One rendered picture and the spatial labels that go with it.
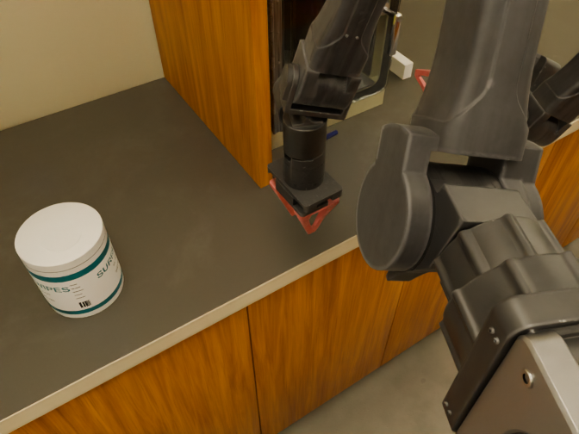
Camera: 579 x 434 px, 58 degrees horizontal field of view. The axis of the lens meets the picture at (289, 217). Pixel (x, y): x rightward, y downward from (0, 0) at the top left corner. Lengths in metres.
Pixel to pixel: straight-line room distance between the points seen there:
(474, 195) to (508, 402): 0.13
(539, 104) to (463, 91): 0.58
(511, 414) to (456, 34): 0.22
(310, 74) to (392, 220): 0.30
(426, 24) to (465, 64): 1.35
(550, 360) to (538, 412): 0.02
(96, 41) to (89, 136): 0.23
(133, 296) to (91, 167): 0.36
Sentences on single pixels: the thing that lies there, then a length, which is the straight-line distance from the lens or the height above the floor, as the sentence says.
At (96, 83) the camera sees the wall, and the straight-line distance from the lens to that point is 1.42.
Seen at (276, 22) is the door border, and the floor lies 1.24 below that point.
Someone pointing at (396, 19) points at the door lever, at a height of 1.20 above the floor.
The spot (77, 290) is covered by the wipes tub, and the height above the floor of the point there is 1.02.
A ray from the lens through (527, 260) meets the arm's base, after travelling 0.29.
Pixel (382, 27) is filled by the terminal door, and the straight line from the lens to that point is 1.17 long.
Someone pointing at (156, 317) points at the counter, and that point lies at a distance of 0.92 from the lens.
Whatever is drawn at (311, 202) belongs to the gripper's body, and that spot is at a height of 1.19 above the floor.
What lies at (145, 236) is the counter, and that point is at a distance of 1.03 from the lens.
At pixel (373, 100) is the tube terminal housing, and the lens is 1.29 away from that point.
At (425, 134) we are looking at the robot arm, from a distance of 0.34.
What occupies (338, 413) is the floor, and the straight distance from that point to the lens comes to 1.83.
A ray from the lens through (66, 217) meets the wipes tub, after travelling 0.90.
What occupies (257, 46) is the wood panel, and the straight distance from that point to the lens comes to 0.89.
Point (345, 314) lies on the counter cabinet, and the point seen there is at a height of 0.59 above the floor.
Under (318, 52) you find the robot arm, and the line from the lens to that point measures 0.59.
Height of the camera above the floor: 1.70
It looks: 48 degrees down
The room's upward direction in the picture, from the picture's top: straight up
